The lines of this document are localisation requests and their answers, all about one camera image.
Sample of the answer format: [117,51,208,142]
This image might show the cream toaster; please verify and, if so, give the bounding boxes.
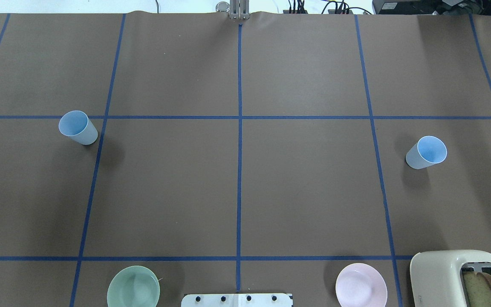
[410,249,491,307]

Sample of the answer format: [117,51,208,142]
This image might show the bread slice in toaster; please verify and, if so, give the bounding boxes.
[462,272,491,307]

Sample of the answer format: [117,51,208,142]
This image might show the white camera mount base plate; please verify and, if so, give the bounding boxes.
[181,293,294,307]

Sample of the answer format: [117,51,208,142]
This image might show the pink bowl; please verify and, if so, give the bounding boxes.
[335,263,388,307]

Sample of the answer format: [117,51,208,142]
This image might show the green bowl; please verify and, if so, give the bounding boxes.
[107,266,161,307]

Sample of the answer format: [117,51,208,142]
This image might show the light blue cup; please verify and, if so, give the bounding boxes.
[58,110,98,145]
[405,136,448,170]

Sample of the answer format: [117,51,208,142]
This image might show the brown paper table cover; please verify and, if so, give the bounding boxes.
[0,12,491,307]

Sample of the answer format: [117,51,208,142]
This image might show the metal clamp bracket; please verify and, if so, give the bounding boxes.
[228,0,251,20]

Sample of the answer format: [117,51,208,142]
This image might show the black monitor base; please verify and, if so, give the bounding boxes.
[372,0,491,16]

